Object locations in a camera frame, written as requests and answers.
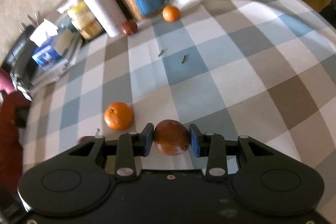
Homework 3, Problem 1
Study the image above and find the reddish plum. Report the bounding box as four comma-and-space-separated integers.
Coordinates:
153, 119, 191, 156

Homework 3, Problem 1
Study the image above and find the purple plum with stem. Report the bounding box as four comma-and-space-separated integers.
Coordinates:
76, 128, 100, 144

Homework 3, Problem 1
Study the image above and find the middle orange mandarin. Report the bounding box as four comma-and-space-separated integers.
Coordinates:
104, 102, 133, 130

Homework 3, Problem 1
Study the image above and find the checkered tablecloth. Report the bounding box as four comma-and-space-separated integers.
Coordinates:
18, 0, 336, 214

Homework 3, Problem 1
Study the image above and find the far dark plum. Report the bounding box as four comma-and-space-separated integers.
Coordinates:
121, 20, 138, 36

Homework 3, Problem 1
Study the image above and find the red jacket on chair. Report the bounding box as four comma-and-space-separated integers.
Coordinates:
1, 92, 30, 198

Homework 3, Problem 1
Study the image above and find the stack of books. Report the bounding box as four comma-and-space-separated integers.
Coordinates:
26, 35, 83, 94

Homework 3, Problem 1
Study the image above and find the grey puffer jacket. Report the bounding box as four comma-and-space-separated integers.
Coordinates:
10, 59, 38, 101

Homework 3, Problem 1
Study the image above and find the blue Tempo tissue box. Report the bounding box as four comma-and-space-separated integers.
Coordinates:
32, 28, 75, 66

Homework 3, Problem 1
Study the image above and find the far small mandarin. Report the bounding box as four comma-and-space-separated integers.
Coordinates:
162, 6, 181, 22

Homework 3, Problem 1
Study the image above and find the yellow lid glass jar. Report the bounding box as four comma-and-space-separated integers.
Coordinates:
67, 1, 104, 40

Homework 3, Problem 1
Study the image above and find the magenta cushion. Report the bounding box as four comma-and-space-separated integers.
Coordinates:
0, 68, 15, 94

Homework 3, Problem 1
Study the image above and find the white lilac thermos bottle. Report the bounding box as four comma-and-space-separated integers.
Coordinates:
83, 0, 126, 38

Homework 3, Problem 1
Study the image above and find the black puffer jacket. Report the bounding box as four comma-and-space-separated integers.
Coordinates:
319, 2, 336, 25

